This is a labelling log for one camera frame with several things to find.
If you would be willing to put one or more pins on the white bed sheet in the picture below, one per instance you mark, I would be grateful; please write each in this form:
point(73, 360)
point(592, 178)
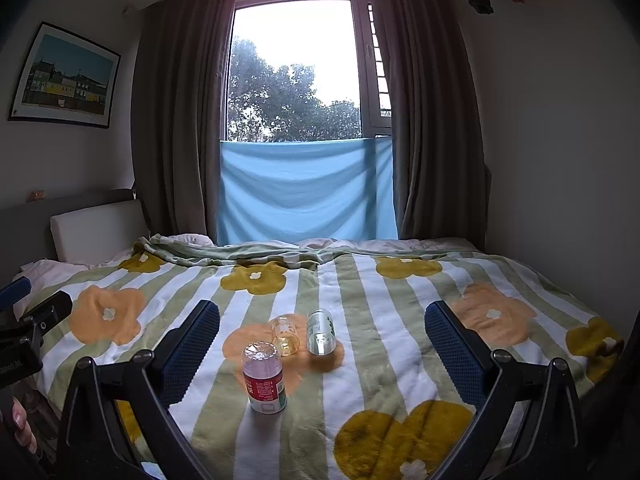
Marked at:
point(45, 275)

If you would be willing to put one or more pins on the brown curtain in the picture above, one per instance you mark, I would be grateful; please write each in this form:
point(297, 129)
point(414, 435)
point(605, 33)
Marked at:
point(177, 110)
point(430, 110)

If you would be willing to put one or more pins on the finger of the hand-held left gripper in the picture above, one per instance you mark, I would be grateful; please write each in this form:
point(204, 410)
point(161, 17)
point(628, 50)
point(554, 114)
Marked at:
point(15, 291)
point(47, 310)

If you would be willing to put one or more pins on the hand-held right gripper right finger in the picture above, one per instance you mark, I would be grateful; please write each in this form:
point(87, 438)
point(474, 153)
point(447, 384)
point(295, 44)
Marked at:
point(451, 355)

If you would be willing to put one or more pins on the grey bed headboard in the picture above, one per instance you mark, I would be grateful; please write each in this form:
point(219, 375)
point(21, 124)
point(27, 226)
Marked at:
point(60, 200)

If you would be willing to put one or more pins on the floral striped blanket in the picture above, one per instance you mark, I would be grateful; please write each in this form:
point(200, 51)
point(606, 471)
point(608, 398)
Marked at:
point(360, 340)

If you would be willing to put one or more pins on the window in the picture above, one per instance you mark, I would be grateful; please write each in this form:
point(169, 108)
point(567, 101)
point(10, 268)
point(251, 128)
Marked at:
point(305, 67)

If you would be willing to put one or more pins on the green label clear bottle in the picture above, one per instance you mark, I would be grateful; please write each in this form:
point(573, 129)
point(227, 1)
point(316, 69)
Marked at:
point(320, 334)

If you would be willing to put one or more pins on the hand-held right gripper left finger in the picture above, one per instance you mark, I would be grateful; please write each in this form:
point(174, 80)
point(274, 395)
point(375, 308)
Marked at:
point(192, 352)

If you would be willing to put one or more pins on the framed wall picture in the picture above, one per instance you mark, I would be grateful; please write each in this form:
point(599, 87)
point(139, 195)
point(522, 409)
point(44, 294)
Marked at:
point(65, 76)

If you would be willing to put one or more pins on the light blue cloth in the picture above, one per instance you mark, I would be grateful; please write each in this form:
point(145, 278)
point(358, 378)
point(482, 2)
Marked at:
point(306, 187)

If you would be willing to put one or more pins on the white pillow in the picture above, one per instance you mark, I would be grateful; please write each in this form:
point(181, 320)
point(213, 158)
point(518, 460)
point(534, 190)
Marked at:
point(92, 232)

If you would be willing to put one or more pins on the small orange item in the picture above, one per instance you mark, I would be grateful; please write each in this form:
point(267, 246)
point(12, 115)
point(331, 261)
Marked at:
point(36, 194)

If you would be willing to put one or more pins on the red label plastic bottle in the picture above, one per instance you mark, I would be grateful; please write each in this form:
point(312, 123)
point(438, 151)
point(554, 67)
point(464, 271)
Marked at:
point(264, 377)

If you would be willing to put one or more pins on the person's left hand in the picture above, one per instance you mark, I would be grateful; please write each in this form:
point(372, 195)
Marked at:
point(21, 422)

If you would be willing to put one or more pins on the small clear plastic cup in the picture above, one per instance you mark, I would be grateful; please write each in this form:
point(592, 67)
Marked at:
point(285, 336)

